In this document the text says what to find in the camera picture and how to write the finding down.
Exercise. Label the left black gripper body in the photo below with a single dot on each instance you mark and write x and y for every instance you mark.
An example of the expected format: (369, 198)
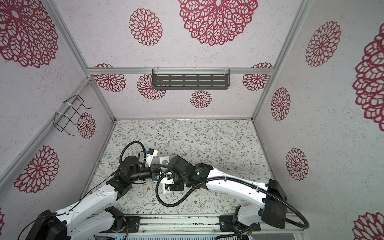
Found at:
(149, 173)

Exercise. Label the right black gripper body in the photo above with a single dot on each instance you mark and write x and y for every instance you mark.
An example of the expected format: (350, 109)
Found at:
(178, 183)

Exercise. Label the white remote control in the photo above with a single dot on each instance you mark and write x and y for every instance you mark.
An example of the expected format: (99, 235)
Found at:
(166, 189)

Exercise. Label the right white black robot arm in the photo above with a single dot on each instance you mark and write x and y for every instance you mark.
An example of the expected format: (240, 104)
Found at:
(262, 207)

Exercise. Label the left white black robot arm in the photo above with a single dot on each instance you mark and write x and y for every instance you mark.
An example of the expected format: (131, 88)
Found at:
(94, 213)

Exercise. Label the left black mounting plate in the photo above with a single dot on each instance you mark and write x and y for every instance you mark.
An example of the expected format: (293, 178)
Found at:
(129, 224)

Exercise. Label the black mounting plate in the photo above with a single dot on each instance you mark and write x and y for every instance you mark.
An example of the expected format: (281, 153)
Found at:
(228, 224)
(129, 224)

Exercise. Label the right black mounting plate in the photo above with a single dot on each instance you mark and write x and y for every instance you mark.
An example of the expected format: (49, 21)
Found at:
(228, 224)

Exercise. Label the grey slotted metal shelf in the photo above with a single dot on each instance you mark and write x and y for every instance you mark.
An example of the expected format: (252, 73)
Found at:
(191, 80)

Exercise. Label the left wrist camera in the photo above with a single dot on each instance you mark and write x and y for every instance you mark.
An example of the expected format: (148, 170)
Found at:
(150, 155)

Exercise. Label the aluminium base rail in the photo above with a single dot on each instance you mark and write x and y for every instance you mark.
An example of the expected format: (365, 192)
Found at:
(165, 225)

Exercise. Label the black wire wall rack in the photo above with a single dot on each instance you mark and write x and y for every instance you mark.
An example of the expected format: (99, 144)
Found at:
(63, 119)

